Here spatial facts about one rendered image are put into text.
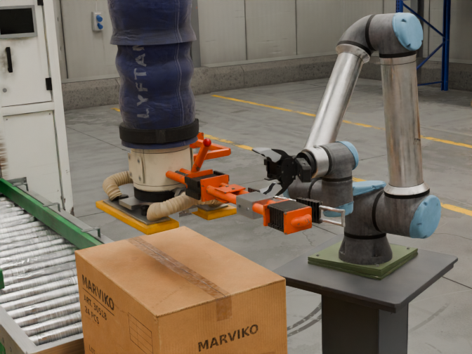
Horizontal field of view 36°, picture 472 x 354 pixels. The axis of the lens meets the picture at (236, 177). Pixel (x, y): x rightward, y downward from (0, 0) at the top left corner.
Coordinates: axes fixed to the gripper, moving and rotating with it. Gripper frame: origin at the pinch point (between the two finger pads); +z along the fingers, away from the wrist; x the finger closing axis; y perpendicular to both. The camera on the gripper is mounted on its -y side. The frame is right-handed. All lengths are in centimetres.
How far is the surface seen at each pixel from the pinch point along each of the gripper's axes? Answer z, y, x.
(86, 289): 31, 49, -40
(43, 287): 18, 130, -69
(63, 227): -12, 182, -63
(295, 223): 16.0, -37.4, -0.3
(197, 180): 17.9, -0.3, 2.3
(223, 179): 10.8, -1.6, 1.7
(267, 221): 17.1, -28.9, -1.8
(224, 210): 2.9, 10.9, -11.2
